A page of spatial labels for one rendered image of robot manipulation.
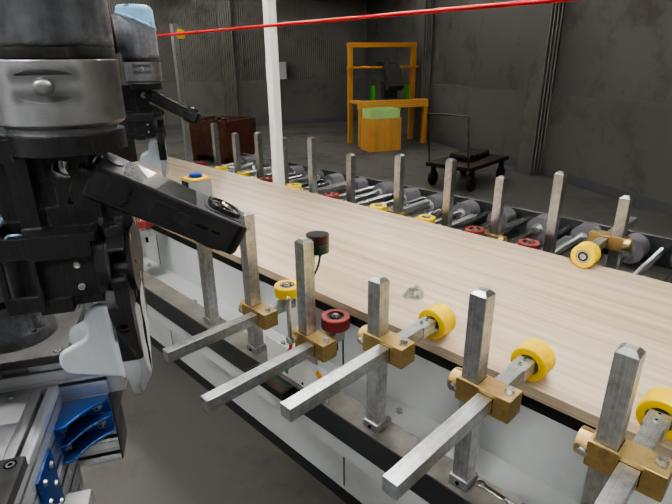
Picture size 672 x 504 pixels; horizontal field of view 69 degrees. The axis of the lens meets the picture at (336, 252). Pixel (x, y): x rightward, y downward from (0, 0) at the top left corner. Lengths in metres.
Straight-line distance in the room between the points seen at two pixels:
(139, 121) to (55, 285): 0.83
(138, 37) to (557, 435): 1.25
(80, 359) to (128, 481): 1.92
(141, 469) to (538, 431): 1.62
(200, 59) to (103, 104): 12.82
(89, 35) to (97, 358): 0.22
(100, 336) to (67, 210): 0.09
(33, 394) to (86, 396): 0.10
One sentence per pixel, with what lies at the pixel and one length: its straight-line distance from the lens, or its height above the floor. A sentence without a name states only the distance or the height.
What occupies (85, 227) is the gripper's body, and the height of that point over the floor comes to 1.45.
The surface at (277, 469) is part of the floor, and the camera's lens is 2.22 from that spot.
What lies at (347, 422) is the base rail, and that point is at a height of 0.70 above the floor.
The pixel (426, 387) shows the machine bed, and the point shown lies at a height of 0.71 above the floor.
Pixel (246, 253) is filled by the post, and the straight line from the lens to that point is 1.45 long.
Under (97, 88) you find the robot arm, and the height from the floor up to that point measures 1.54.
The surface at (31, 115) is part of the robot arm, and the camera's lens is 0.35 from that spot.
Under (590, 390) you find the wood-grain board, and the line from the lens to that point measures 1.21.
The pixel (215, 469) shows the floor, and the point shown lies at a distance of 2.26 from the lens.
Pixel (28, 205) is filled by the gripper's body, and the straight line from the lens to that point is 0.38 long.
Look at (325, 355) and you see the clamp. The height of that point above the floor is 0.84.
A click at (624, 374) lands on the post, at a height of 1.11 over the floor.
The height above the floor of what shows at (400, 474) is 0.96.
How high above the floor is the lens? 1.56
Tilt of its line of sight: 21 degrees down
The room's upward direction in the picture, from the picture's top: 1 degrees counter-clockwise
